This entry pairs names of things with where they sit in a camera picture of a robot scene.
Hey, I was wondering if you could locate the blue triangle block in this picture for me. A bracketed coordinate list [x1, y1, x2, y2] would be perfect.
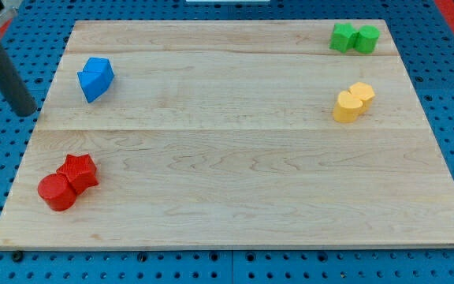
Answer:
[77, 71, 114, 103]

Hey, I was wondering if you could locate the green cylinder block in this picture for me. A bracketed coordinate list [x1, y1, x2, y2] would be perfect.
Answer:
[354, 25, 380, 54]

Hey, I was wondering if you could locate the green star block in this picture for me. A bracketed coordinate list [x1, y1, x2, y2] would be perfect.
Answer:
[329, 23, 358, 53]

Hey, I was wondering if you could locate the blue cube block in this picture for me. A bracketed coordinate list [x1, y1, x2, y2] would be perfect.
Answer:
[83, 57, 113, 74]

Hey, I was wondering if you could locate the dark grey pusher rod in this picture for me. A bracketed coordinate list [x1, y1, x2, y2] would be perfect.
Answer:
[0, 43, 37, 117]

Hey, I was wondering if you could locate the yellow heart block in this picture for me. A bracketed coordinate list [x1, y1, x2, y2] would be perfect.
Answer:
[333, 91, 363, 123]

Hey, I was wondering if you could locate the red star block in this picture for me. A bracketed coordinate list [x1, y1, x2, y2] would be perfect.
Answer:
[56, 154, 99, 195]

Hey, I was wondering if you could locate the wooden board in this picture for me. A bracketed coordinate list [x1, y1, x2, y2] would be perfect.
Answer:
[0, 20, 454, 251]

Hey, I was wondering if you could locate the yellow hexagon block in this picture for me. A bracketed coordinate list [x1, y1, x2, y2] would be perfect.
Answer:
[348, 82, 375, 114]

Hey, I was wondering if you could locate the red cylinder block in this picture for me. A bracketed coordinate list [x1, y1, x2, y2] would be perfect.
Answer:
[37, 174, 76, 211]

